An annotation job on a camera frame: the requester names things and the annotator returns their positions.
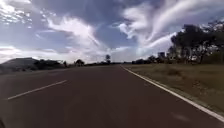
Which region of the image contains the lone tall tree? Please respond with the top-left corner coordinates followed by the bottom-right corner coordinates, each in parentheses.
top-left (104, 54), bottom-right (112, 65)

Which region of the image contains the row of distant bushes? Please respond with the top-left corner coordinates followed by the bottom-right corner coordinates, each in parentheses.
top-left (32, 58), bottom-right (86, 71)

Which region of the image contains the group of dark trees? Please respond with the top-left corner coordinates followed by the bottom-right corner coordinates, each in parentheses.
top-left (131, 19), bottom-right (224, 65)

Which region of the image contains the dark hill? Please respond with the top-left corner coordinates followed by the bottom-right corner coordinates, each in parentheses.
top-left (0, 57), bottom-right (40, 72)

